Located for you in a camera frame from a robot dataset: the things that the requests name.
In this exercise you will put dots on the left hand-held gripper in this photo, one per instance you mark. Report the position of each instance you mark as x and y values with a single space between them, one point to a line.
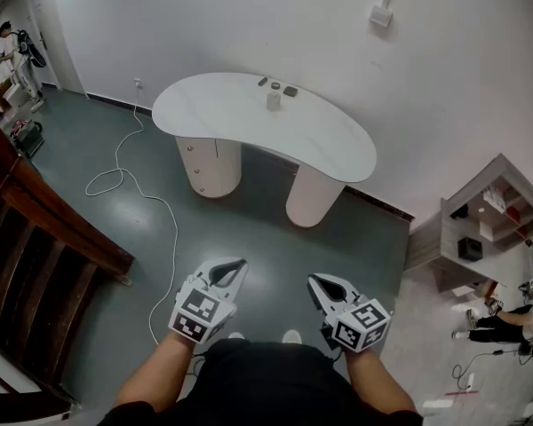
200 313

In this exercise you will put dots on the ribbed drawer pedestal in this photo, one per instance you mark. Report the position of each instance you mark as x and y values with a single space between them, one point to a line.
213 167

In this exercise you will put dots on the person's left white shoe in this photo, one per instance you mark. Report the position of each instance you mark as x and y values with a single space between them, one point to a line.
236 336

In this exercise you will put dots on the ribbed cylindrical table leg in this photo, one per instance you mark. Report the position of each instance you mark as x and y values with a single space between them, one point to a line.
311 198

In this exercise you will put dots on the person's black shirt torso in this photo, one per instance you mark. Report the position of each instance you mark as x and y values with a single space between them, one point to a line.
266 388

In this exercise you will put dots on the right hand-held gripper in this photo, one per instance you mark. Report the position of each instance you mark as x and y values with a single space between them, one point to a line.
362 324

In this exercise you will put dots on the person's right white shoe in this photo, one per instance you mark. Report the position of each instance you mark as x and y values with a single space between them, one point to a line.
292 336

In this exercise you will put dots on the black speaker box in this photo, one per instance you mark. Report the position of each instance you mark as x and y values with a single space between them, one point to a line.
470 248

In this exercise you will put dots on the small white jar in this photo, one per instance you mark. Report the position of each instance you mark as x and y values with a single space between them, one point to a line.
274 101

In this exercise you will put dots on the wooden slatted bench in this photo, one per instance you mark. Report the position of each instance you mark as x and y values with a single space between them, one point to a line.
35 220

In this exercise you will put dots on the grey wooden shelf unit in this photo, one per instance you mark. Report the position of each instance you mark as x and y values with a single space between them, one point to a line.
431 242

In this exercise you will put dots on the person's left forearm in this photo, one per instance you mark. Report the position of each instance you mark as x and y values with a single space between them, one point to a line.
160 371

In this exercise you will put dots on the white door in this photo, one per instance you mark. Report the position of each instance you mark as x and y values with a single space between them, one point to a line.
44 25

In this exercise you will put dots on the person's white shoe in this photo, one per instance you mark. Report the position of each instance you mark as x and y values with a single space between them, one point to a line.
292 336
236 336

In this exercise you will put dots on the white wall switch box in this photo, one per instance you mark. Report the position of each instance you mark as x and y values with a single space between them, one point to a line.
380 16

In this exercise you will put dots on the white power strip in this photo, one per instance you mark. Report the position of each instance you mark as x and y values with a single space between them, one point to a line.
471 382

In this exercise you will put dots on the white kidney-shaped table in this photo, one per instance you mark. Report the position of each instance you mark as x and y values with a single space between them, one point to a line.
213 104

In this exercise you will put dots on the black square compact case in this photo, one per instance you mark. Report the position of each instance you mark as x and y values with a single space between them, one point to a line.
290 91

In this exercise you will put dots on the black stick tube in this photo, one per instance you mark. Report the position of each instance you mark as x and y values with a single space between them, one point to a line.
262 81

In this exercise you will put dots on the person's right forearm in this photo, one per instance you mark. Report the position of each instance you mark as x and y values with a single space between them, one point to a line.
377 384

